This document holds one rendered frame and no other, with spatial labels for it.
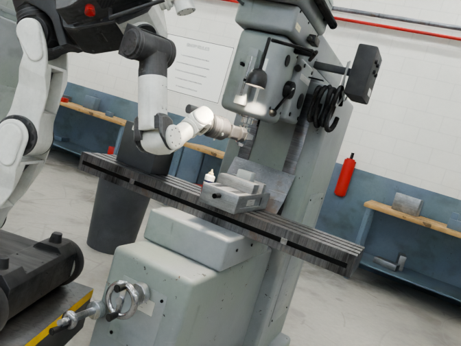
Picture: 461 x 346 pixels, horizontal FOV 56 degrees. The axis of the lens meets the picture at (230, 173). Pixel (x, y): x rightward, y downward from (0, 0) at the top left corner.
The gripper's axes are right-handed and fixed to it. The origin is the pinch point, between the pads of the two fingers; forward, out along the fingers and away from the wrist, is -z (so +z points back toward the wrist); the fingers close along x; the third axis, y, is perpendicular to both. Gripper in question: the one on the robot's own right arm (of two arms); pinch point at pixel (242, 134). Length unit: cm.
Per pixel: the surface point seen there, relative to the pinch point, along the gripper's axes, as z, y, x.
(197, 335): 16, 71, -25
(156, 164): 15.6, 23.0, 30.6
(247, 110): 6.9, -9.5, -6.4
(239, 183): 4.2, 17.9, -11.0
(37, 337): 59, 85, 4
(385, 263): -353, 94, 98
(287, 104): -13.8, -17.1, -5.6
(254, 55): 11.5, -28.9, -6.5
